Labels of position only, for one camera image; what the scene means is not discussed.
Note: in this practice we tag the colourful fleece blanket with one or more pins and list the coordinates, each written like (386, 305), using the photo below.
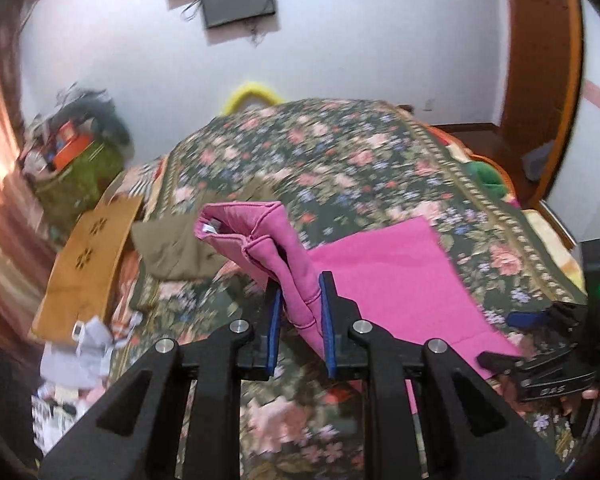
(489, 173)

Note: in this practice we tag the striped cloth under bedspread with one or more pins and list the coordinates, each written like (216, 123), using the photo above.
(142, 180)

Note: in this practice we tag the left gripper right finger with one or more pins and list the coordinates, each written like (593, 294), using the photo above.
(426, 413)

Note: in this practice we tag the orange box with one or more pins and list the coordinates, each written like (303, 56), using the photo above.
(70, 142)

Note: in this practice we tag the yellow curved headboard tube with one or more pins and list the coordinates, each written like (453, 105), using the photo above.
(248, 93)

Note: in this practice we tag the floral dark green bedspread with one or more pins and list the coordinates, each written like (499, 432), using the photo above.
(342, 167)

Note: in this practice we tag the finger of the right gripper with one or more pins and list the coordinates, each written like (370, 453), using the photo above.
(520, 320)
(499, 364)

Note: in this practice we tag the brown wooden board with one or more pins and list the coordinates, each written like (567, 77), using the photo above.
(83, 279)

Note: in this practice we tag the olive green shorts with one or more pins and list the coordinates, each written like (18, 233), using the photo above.
(169, 247)

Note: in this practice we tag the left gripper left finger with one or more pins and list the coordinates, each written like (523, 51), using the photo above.
(176, 412)

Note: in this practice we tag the green fabric storage bag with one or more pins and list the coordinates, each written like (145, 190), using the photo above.
(77, 188)

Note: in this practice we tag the white wall socket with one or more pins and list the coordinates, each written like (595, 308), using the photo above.
(429, 105)

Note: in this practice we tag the pink pants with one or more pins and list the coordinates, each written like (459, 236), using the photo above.
(398, 276)

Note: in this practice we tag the brown wooden door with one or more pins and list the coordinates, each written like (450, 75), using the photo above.
(543, 88)

